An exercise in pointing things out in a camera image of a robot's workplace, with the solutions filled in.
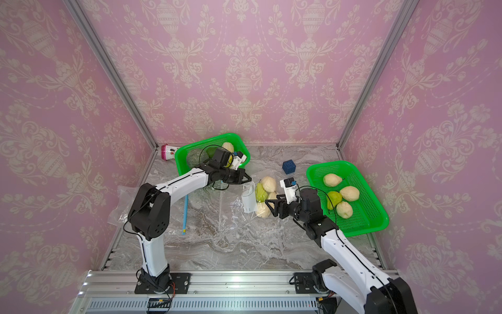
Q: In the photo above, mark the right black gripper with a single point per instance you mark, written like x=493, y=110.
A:
x=284, y=206

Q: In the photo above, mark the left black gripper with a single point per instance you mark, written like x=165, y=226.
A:
x=239, y=179

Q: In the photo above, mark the green pear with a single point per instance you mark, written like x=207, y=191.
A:
x=333, y=199

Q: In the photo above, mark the cream pear from bag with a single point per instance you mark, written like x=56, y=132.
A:
x=350, y=193

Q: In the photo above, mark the clear zip-top bag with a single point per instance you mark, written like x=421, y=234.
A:
x=238, y=203
x=126, y=196

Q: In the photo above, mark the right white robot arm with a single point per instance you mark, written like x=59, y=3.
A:
x=345, y=251

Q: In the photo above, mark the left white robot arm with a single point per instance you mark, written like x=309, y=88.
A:
x=150, y=213

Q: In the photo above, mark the cream pear outside bag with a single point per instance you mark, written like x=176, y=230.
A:
x=272, y=196

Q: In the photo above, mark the blue cube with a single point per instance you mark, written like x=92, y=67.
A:
x=288, y=167

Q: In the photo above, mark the dark green melon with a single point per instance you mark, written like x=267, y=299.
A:
x=194, y=158

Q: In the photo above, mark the green basket with produce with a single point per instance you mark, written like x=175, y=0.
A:
x=209, y=146

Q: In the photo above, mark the empty green basket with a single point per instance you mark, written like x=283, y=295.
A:
x=368, y=213

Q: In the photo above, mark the pink white bottle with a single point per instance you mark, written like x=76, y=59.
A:
x=168, y=152

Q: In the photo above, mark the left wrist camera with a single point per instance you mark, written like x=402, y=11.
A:
x=237, y=159

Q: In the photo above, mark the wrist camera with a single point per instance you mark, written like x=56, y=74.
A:
x=237, y=159
x=289, y=186

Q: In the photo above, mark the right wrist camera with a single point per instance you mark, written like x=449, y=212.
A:
x=289, y=186

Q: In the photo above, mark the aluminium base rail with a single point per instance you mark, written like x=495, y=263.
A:
x=259, y=291

